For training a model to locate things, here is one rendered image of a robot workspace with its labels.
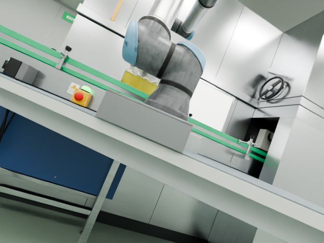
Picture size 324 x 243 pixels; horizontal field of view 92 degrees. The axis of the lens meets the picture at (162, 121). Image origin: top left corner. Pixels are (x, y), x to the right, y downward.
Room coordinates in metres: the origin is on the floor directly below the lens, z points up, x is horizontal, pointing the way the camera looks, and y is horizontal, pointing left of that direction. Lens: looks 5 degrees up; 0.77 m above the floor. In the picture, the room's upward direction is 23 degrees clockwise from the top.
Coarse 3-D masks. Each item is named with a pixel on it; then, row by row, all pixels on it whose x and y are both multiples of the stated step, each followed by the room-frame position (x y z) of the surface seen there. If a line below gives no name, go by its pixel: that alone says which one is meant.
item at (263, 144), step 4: (260, 132) 1.41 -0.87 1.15; (264, 132) 1.37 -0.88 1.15; (268, 132) 1.37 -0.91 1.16; (260, 136) 1.40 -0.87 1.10; (264, 136) 1.37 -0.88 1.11; (272, 136) 1.38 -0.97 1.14; (256, 140) 1.42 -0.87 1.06; (260, 140) 1.38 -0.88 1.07; (264, 140) 1.37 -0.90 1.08; (268, 140) 1.38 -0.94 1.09; (260, 144) 1.37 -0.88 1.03; (264, 144) 1.37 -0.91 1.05; (268, 144) 1.38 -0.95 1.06; (260, 148) 1.37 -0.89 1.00; (264, 148) 1.38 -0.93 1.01; (268, 148) 1.38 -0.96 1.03
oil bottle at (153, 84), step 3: (150, 81) 1.03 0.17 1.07; (153, 81) 1.02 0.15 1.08; (156, 81) 1.04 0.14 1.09; (150, 84) 1.02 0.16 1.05; (153, 84) 1.02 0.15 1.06; (156, 84) 1.03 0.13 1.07; (150, 87) 1.02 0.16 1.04; (153, 87) 1.03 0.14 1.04; (156, 87) 1.03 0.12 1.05; (147, 90) 1.02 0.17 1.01; (150, 90) 1.02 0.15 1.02; (153, 90) 1.03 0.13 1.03; (147, 93) 1.02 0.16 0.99; (150, 93) 1.03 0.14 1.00
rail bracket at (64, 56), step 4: (68, 48) 0.79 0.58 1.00; (60, 52) 0.74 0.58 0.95; (68, 52) 0.81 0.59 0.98; (64, 56) 0.79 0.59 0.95; (68, 56) 0.82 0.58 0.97; (60, 60) 0.80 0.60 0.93; (64, 60) 0.80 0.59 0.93; (56, 64) 0.79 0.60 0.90; (60, 64) 0.80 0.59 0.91; (56, 68) 0.80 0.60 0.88; (60, 68) 0.79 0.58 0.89
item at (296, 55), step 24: (312, 24) 1.15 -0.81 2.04; (288, 48) 1.29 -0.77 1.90; (312, 48) 1.08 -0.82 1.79; (288, 72) 1.21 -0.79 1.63; (312, 72) 1.05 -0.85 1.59; (264, 96) 1.36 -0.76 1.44; (288, 96) 1.14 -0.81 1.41; (312, 96) 1.06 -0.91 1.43; (264, 120) 1.34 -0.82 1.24; (312, 120) 1.07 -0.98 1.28
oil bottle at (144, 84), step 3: (144, 78) 1.01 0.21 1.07; (147, 78) 1.02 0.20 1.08; (141, 81) 1.01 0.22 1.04; (144, 81) 1.01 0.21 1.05; (147, 81) 1.01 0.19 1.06; (141, 84) 1.01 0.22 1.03; (144, 84) 1.01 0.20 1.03; (147, 84) 1.02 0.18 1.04; (138, 87) 1.01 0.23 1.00; (141, 87) 1.01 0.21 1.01; (144, 87) 1.01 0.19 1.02; (147, 87) 1.02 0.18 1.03; (141, 90) 1.01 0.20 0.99; (144, 90) 1.02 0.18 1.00
